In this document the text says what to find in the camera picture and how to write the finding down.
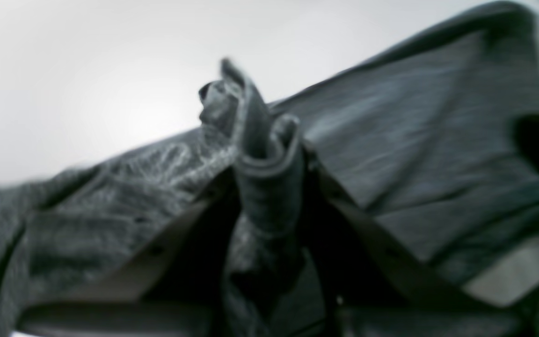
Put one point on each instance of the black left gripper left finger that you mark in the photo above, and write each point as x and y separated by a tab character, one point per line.
170	288

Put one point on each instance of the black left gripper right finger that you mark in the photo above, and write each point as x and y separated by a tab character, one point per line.
372	286

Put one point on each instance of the grey t-shirt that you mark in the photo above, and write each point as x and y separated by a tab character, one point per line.
437	139

